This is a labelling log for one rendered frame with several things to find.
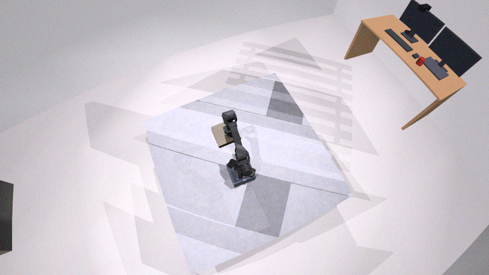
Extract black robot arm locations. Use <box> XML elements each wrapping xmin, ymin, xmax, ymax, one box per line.
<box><xmin>221</xmin><ymin>110</ymin><xmax>252</xmax><ymax>179</ymax></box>

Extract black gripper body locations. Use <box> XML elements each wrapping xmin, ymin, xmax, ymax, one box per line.
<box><xmin>227</xmin><ymin>159</ymin><xmax>256</xmax><ymax>178</ymax></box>

